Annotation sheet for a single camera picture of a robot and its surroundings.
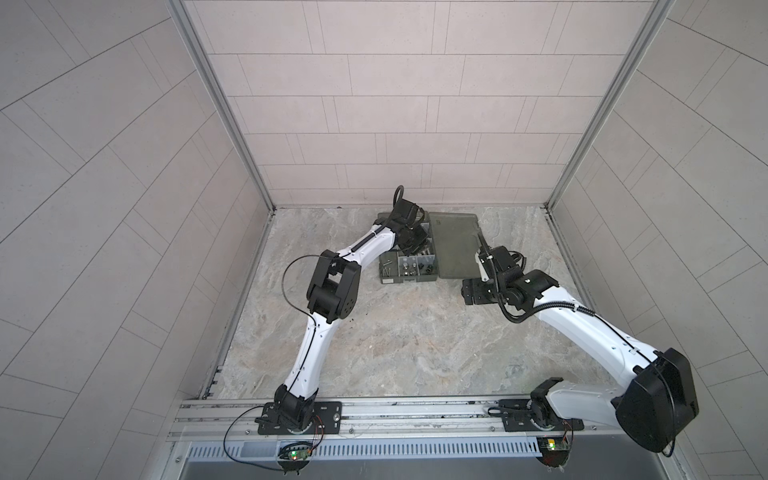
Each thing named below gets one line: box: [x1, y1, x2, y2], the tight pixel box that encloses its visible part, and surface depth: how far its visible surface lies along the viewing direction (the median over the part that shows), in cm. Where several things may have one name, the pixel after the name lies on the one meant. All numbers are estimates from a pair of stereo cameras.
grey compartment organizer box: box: [377, 212, 482, 284], surface depth 101 cm
